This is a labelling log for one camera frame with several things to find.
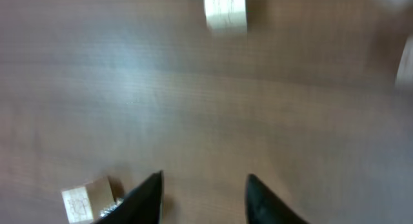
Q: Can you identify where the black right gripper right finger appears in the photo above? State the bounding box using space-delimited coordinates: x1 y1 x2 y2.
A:
245 174 308 224

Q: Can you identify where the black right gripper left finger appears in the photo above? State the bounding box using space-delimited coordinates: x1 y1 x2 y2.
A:
93 170 164 224

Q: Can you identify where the red number six block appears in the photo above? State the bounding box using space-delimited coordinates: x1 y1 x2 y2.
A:
61 176 123 224

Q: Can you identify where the green letter Z block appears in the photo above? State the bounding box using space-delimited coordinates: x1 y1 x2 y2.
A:
395 36 413 90

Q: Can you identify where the green letter wooden block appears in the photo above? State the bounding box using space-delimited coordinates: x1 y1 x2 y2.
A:
203 0 248 35

